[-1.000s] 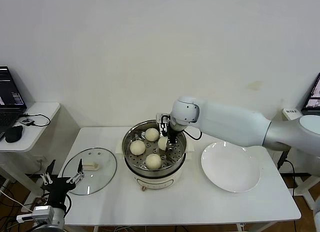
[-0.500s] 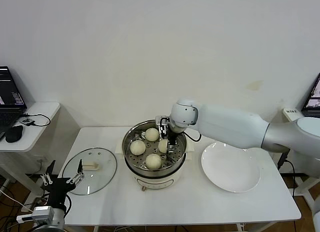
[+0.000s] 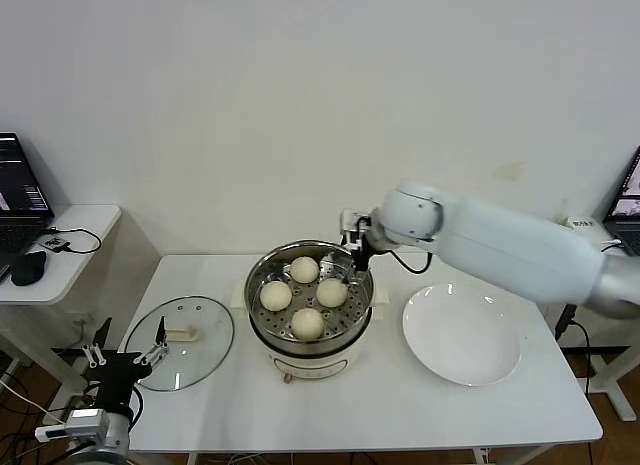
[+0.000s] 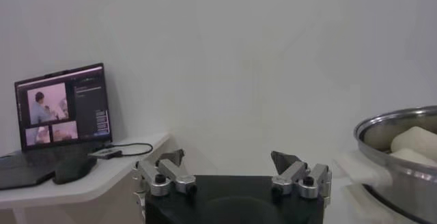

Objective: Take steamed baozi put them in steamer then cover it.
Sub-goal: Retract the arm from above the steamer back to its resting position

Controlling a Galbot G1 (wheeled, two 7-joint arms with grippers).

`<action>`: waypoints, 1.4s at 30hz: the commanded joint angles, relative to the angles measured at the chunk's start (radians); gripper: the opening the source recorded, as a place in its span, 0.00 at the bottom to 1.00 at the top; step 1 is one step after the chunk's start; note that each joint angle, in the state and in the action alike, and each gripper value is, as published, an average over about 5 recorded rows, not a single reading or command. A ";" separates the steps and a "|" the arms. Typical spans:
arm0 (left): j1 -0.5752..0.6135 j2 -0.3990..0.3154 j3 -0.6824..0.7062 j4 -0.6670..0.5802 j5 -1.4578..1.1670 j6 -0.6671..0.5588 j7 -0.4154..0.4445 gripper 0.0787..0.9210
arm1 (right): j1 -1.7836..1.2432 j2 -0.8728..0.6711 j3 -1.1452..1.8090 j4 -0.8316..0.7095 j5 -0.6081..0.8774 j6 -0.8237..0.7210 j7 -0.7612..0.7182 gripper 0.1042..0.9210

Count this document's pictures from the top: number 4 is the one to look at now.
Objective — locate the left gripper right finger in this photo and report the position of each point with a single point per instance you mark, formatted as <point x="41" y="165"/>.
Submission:
<point x="293" y="174"/>

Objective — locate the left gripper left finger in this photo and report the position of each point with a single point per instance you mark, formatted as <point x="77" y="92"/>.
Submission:
<point x="177" y="175"/>

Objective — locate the white steamed baozi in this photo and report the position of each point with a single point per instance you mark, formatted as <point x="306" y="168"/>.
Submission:
<point x="409" y="157"/>
<point x="414" y="138"/>

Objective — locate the stainless steel steamer basket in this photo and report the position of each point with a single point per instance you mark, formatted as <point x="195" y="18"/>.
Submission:
<point x="409" y="184"/>

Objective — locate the white side table with mouse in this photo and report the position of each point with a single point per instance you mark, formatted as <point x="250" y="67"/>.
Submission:
<point x="112" y="174"/>

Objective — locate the white electric cooker pot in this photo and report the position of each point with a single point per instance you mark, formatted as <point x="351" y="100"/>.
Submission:
<point x="358" y="206"/>

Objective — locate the small grey external drive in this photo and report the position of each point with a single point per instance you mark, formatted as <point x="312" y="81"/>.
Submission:
<point x="106" y="153"/>

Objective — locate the black computer mouse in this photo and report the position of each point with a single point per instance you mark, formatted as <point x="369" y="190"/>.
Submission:
<point x="73" y="170"/>

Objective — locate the black laptop with dark screen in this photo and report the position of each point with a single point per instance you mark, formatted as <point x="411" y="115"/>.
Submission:
<point x="88" y="102"/>

